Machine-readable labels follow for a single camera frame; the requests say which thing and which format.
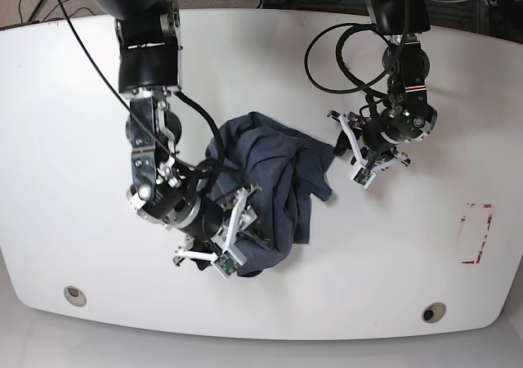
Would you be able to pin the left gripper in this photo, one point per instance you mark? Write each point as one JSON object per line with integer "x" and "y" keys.
{"x": 369, "y": 148}

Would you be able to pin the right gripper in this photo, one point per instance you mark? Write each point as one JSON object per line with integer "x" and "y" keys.
{"x": 211, "y": 228}

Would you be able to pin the dark blue t-shirt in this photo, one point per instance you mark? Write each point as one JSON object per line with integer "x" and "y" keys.
{"x": 289, "y": 167}

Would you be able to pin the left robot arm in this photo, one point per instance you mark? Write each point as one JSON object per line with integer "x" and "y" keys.
{"x": 401, "y": 114}

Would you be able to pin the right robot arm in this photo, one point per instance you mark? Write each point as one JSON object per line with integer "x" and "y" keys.
{"x": 164, "y": 189}

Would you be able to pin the red tape rectangle marking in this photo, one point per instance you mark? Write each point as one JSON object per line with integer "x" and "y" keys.
{"x": 473, "y": 232}

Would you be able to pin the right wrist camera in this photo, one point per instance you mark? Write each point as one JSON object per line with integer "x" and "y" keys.
{"x": 228, "y": 262}

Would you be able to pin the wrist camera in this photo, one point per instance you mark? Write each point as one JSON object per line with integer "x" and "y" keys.
{"x": 228, "y": 262}
{"x": 361, "y": 175}

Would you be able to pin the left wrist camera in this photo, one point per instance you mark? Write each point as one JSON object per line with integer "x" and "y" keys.
{"x": 361, "y": 175}

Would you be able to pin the left table cable grommet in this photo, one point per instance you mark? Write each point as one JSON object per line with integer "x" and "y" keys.
{"x": 75, "y": 296}

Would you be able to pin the table cable grommet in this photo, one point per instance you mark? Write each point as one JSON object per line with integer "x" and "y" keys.
{"x": 433, "y": 313}
{"x": 75, "y": 296}

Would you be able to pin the right table cable grommet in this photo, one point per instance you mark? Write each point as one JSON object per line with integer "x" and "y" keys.
{"x": 433, "y": 313}

